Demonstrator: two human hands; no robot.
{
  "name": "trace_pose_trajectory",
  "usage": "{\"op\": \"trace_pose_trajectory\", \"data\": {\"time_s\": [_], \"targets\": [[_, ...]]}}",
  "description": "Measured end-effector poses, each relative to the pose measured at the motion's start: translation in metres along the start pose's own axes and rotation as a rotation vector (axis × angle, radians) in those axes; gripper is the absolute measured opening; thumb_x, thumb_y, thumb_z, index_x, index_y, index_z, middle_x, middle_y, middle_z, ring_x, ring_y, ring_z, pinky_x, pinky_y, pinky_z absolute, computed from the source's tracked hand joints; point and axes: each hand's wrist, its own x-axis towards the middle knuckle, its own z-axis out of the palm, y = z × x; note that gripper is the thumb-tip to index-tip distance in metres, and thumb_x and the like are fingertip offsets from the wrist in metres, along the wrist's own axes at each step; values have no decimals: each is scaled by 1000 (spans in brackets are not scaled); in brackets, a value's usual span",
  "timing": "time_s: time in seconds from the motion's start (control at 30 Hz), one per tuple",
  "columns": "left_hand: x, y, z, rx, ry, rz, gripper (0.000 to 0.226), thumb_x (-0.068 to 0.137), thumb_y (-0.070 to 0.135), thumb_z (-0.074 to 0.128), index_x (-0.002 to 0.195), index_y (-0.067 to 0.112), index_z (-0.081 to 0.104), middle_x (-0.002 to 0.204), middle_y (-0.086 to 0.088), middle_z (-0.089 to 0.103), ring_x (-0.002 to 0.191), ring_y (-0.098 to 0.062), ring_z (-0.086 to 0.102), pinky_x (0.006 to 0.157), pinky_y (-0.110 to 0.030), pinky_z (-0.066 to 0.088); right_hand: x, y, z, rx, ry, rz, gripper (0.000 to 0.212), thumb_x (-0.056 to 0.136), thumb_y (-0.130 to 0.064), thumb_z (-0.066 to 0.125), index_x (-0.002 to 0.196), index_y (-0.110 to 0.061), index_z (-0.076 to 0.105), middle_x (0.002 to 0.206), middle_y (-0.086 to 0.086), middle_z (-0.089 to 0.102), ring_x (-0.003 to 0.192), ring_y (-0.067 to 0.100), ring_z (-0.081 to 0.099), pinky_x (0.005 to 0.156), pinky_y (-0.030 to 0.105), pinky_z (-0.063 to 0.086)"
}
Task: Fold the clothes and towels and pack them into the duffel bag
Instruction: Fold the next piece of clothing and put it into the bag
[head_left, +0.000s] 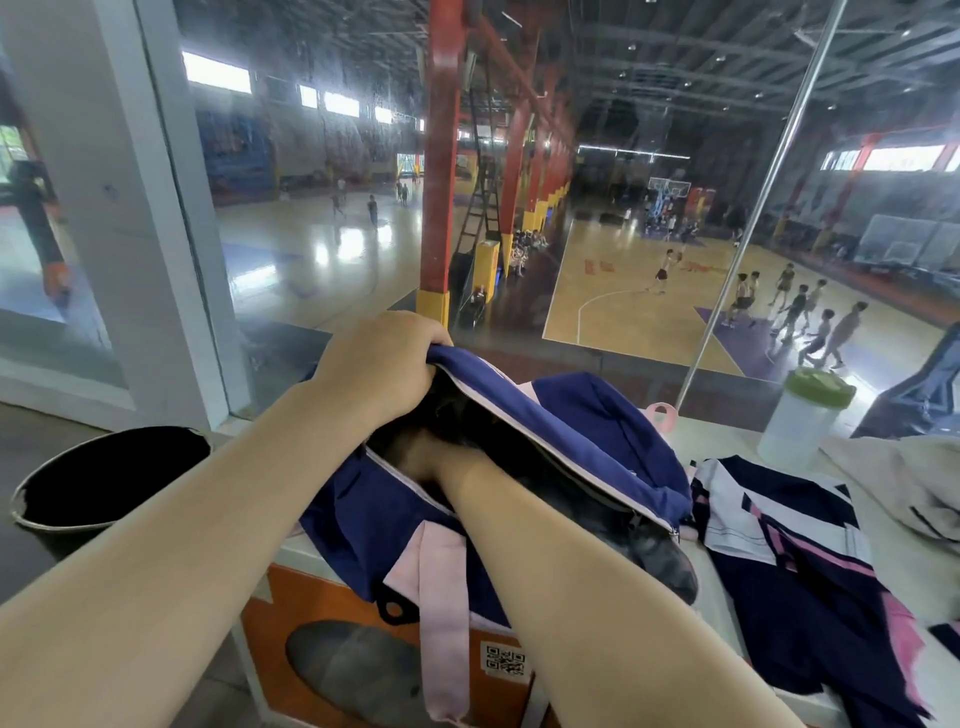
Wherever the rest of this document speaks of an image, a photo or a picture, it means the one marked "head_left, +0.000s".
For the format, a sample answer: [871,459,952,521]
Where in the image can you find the person's right hand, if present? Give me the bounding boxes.
[372,427,489,492]

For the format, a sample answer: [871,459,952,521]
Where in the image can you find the person's left hand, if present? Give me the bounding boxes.
[309,309,456,430]

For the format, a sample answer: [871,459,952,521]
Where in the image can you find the navy duffel bag pink straps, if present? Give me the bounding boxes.
[298,345,702,726]

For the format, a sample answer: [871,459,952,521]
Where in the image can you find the person's left forearm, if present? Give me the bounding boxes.
[0,381,385,728]

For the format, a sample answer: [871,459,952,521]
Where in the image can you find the person's right forearm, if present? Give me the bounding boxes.
[438,456,807,728]

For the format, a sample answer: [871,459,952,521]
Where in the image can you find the black ladder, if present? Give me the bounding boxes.
[448,71,505,303]

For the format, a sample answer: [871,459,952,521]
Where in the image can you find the red steel pillar yellow base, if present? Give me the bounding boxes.
[414,0,471,330]

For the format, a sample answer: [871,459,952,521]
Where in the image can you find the row of red pillars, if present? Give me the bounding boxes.
[496,45,575,280]

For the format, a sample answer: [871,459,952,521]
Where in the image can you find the white basketball hoop stand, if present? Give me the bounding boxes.
[646,176,693,226]

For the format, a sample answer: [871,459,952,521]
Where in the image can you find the orange cabinet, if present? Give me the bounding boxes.
[238,561,560,728]

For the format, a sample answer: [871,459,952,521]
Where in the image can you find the white code sticker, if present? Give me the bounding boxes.
[480,641,531,681]

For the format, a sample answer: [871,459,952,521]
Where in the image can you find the black round bin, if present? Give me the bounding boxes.
[10,425,214,562]

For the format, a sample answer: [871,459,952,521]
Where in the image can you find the slanted metal pole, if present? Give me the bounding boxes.
[676,0,850,412]

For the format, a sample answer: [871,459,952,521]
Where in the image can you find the group of players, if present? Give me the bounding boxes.
[718,261,871,372]

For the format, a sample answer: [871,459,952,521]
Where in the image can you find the clear bottle green lid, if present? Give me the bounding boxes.
[756,366,858,476]

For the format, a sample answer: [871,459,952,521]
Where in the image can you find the black padded basketball stand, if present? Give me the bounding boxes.
[6,159,75,301]

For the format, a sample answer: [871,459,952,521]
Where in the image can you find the navy white pink jersey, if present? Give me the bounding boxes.
[688,454,933,728]

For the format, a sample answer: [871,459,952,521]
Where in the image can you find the clear basketball backboard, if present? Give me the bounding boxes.
[855,213,960,271]

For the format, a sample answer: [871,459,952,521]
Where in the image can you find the beige cloth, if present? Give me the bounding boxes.
[819,433,960,562]

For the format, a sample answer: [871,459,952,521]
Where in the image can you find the black basketball stand base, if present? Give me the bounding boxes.
[851,322,960,442]

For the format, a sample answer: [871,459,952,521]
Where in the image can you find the white window frame column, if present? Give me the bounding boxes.
[0,0,252,435]

